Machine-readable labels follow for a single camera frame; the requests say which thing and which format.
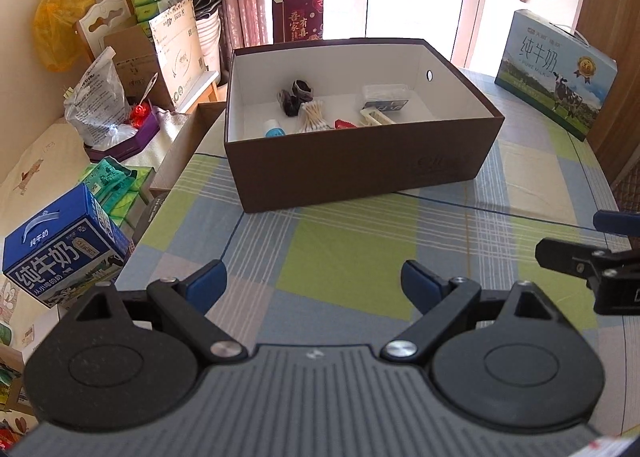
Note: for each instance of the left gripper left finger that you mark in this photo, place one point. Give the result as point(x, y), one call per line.
point(180, 307)

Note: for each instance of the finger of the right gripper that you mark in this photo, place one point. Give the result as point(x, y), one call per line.
point(617, 223)
point(572, 259)

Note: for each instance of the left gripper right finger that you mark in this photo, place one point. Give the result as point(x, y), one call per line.
point(445, 308)

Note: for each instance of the blue white tube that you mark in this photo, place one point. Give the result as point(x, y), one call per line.
point(272, 128)

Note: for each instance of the cream hair claw clip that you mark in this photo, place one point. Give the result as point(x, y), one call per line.
point(373, 117)

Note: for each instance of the red candy packet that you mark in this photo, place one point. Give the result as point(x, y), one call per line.
point(343, 125)

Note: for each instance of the clear plastic case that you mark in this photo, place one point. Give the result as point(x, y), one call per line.
point(385, 97)

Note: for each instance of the cotton swab bundle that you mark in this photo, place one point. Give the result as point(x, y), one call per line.
point(311, 114)

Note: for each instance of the dark brown scrunchie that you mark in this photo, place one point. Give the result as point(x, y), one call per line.
point(291, 100)

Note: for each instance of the plaid tablecloth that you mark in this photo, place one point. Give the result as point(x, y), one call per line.
point(330, 274)

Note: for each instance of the blue milk carton box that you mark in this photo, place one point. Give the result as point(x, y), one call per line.
point(65, 249)

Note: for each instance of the green snack packets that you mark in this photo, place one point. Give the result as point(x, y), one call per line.
point(123, 192)

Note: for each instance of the brown cardboard box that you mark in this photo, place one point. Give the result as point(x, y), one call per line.
point(443, 135)

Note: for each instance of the large milk gift box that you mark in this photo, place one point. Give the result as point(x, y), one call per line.
point(556, 72)

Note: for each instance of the clear plastic bag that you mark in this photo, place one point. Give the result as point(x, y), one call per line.
point(97, 107)

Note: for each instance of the brown cardboard carton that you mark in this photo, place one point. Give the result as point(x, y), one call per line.
point(136, 63)

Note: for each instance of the white striped bag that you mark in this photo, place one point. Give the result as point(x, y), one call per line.
point(209, 32)

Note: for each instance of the red gift bag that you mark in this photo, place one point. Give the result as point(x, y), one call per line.
point(297, 20)

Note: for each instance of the yellow plastic bag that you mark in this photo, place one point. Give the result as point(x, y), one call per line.
point(56, 43)

